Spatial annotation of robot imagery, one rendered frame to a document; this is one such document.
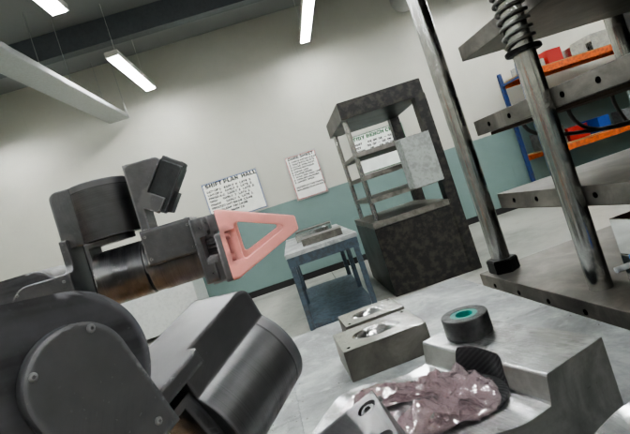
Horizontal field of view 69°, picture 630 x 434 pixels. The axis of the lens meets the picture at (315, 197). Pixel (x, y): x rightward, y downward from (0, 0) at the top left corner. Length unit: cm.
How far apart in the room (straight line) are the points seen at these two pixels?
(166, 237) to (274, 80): 725
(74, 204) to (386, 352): 77
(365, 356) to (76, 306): 93
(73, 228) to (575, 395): 64
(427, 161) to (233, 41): 439
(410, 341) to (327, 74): 685
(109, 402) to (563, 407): 61
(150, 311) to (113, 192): 650
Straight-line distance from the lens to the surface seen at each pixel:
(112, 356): 18
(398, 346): 109
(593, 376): 76
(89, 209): 50
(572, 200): 127
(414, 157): 455
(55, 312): 18
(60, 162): 826
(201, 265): 48
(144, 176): 49
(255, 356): 24
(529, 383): 71
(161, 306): 693
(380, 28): 810
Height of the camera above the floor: 121
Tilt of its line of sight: level
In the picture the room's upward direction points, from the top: 18 degrees counter-clockwise
